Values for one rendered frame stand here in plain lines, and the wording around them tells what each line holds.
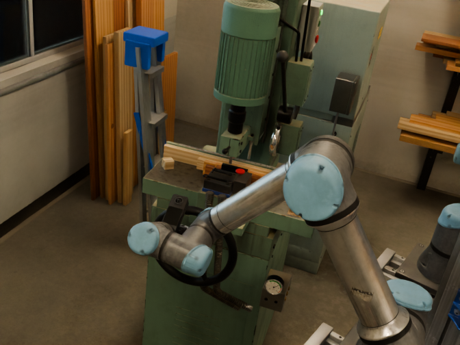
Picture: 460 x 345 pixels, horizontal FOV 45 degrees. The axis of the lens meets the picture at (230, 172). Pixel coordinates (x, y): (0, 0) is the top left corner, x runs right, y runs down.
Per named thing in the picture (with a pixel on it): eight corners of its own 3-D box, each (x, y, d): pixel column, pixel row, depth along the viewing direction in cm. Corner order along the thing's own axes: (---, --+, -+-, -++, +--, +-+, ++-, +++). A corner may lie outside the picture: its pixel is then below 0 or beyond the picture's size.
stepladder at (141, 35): (131, 253, 300) (116, 33, 248) (152, 230, 321) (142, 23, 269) (158, 259, 295) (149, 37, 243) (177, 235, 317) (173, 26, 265)
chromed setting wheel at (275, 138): (265, 161, 199) (270, 129, 193) (273, 148, 209) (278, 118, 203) (273, 163, 198) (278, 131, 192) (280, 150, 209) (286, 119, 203)
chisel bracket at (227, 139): (217, 157, 190) (220, 135, 186) (229, 142, 202) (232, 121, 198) (237, 163, 189) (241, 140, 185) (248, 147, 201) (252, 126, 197)
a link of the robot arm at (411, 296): (421, 324, 138) (437, 280, 132) (417, 361, 127) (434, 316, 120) (372, 307, 141) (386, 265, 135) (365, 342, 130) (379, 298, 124)
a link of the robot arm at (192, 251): (222, 235, 134) (181, 218, 136) (203, 260, 125) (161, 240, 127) (215, 260, 138) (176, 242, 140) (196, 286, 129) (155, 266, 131)
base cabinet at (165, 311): (137, 369, 230) (147, 226, 197) (188, 286, 280) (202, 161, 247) (241, 404, 220) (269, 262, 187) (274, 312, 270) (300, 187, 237)
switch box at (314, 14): (294, 49, 199) (302, 3, 192) (299, 43, 208) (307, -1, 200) (311, 53, 198) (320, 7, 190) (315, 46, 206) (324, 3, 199)
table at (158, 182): (128, 205, 184) (129, 189, 181) (164, 168, 210) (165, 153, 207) (307, 255, 171) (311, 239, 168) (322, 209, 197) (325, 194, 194)
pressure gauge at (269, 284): (262, 296, 187) (265, 277, 183) (264, 289, 190) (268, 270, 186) (280, 301, 185) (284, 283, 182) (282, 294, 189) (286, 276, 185)
